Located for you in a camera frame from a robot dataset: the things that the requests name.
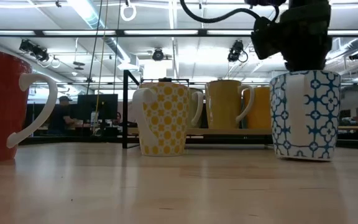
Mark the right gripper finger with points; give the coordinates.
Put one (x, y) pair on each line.
(295, 66)
(315, 66)

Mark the white mug blue floral pattern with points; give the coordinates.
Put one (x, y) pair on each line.
(322, 118)

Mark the yellow faceted mug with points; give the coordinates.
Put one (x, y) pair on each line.
(259, 109)

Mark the white mug yellow dots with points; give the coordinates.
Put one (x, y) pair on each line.
(166, 121)

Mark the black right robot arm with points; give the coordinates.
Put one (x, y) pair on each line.
(309, 4)

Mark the black rig crossbar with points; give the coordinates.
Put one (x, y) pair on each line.
(120, 32)

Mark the person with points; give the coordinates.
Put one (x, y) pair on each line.
(62, 115)
(118, 118)

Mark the black computer monitor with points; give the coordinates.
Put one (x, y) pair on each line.
(104, 105)

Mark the dark disc fixture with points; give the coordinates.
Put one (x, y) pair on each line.
(79, 63)

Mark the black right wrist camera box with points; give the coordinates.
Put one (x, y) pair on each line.
(266, 40)

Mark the black dome camera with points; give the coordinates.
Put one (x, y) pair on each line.
(356, 56)

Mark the black frame wooden shelf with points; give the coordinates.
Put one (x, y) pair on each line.
(228, 132)

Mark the black round camera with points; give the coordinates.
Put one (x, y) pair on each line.
(158, 54)

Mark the grey ventilation duct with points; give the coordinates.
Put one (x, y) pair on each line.
(117, 51)

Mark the black camera cluster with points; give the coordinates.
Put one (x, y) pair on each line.
(37, 53)

